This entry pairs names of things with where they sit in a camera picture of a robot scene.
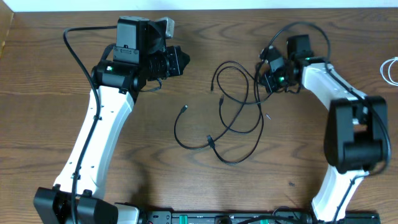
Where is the white USB cable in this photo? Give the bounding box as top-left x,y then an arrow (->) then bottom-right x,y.
379,56 -> 398,87

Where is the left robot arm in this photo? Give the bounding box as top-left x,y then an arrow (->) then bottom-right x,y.
34,16 -> 190,223

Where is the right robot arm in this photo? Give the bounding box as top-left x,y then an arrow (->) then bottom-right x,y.
258,35 -> 391,223

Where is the cardboard box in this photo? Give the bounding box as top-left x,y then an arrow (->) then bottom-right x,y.
0,0 -> 14,55

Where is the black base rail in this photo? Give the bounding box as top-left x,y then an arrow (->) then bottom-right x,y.
147,210 -> 381,224

